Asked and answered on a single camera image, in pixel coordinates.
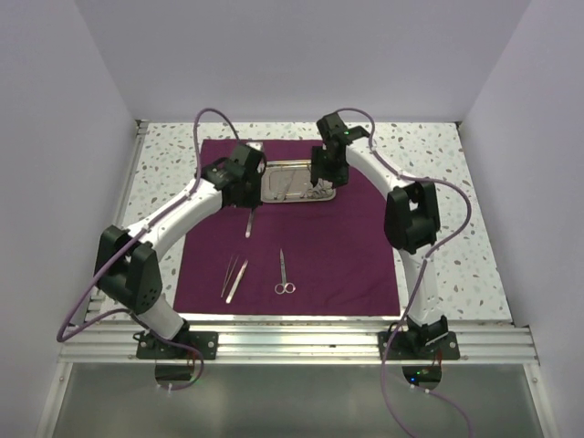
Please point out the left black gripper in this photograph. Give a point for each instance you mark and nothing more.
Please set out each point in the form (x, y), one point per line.
(255, 199)

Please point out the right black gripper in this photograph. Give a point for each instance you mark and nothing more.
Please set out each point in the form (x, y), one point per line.
(319, 171)

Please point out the steel scalpel handle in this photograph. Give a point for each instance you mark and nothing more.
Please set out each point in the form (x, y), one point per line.
(249, 225)

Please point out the purple cloth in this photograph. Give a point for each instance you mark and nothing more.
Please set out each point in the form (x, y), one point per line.
(336, 254)

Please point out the fine steel tweezers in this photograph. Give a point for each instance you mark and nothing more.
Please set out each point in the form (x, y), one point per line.
(229, 272)

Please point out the wide steel tweezers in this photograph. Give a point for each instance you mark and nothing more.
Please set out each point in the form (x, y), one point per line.
(236, 282)

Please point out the steel scissors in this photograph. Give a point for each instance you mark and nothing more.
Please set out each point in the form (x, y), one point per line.
(284, 286)

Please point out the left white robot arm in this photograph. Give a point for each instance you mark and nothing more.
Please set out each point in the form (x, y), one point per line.
(127, 265)

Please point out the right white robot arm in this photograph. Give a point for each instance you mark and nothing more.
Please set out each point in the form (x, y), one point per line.
(411, 224)

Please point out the steel instrument tray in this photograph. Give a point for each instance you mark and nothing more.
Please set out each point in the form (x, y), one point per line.
(286, 182)

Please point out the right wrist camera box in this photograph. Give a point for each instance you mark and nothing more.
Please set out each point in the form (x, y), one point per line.
(333, 130)

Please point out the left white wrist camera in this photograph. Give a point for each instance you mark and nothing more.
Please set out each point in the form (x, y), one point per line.
(247, 156)

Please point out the left side rail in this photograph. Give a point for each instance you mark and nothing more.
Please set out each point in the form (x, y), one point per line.
(127, 174)

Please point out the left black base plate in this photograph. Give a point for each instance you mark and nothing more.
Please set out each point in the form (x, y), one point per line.
(195, 344)

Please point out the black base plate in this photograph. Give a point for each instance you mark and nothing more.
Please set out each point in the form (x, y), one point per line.
(195, 344)
(404, 347)

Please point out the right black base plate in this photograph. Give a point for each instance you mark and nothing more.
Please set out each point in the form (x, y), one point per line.
(404, 347)

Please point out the aluminium front rail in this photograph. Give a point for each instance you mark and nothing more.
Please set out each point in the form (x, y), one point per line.
(336, 344)

